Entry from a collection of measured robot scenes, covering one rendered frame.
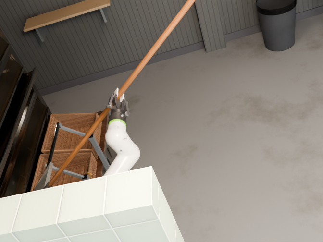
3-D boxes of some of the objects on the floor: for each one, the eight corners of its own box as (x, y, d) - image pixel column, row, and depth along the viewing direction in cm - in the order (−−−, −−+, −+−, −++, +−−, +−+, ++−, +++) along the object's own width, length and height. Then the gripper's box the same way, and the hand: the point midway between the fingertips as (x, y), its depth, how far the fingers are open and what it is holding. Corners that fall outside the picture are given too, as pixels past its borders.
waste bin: (291, 29, 569) (288, -15, 526) (304, 47, 531) (302, 1, 488) (256, 39, 573) (251, -3, 531) (267, 57, 536) (262, 13, 493)
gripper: (100, 116, 207) (103, 89, 225) (127, 129, 213) (128, 101, 231) (107, 107, 203) (110, 80, 221) (134, 120, 209) (134, 92, 227)
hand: (118, 94), depth 223 cm, fingers closed on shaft, 3 cm apart
